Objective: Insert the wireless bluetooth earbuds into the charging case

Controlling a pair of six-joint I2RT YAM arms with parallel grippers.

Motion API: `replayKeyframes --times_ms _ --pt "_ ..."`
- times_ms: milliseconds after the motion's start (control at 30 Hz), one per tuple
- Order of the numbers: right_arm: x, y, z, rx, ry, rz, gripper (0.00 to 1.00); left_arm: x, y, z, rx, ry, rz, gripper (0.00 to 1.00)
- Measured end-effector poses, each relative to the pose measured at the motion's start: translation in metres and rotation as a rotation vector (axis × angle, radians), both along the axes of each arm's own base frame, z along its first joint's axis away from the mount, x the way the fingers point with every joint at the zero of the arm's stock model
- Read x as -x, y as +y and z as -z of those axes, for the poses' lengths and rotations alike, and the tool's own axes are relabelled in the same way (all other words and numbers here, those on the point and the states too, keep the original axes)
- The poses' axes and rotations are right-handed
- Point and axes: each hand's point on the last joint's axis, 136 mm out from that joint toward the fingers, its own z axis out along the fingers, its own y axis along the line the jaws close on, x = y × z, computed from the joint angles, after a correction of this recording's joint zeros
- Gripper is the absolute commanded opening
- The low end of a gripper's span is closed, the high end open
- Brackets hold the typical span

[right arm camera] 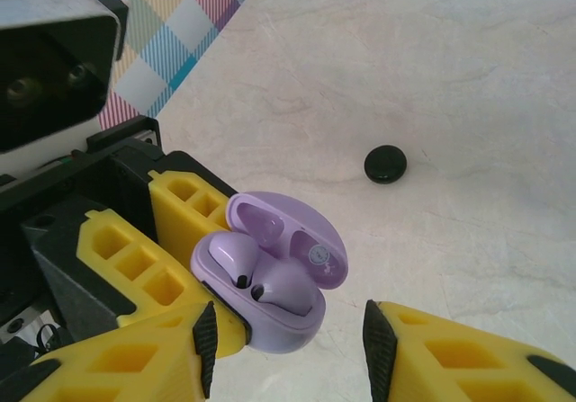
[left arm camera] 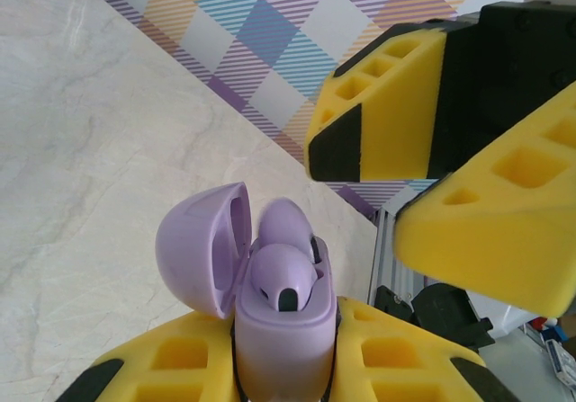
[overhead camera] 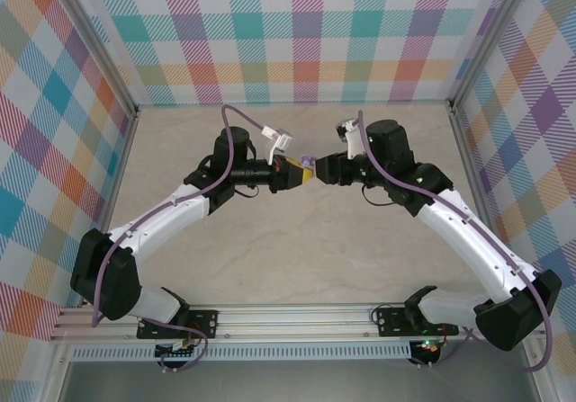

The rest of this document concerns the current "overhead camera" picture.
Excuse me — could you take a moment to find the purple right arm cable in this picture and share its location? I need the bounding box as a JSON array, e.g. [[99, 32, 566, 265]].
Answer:
[[357, 110, 554, 373]]

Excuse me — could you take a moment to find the grey metal sheet panel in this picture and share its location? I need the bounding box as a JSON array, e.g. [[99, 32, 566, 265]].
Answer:
[[58, 360, 541, 402]]

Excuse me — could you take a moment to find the small controller circuit board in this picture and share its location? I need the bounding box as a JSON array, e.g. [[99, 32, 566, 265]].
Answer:
[[155, 338, 199, 361], [416, 337, 441, 356]]

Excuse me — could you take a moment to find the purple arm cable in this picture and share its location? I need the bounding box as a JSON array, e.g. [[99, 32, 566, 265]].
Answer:
[[91, 103, 271, 373], [357, 110, 554, 373]]

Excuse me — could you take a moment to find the aluminium frame post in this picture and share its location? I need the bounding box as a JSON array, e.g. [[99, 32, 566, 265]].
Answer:
[[47, 0, 140, 120], [448, 0, 537, 112]]

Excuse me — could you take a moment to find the aluminium side rail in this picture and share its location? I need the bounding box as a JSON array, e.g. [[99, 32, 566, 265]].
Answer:
[[76, 107, 141, 308], [448, 104, 518, 286]]

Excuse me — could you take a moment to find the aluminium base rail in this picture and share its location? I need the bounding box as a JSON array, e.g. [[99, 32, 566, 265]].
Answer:
[[48, 302, 548, 344]]

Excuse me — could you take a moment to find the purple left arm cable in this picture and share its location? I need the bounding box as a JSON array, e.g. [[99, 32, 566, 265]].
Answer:
[[91, 103, 271, 373]]

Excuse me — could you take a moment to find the white slotted cable duct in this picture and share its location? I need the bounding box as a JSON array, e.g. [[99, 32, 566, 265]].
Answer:
[[69, 342, 413, 362]]

